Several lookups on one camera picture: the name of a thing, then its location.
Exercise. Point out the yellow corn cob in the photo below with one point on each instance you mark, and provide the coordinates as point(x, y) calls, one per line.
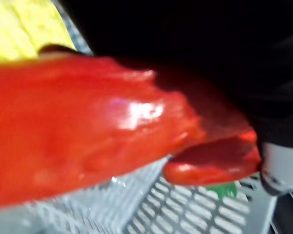
point(19, 26)

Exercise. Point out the green vegetable leaf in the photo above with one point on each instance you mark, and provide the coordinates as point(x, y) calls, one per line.
point(225, 190)

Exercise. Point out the grey plastic basket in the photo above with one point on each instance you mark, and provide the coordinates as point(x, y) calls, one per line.
point(185, 209)

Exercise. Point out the red bell pepper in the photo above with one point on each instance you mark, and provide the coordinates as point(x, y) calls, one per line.
point(75, 122)

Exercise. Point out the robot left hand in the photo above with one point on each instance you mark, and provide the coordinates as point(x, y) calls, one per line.
point(210, 36)

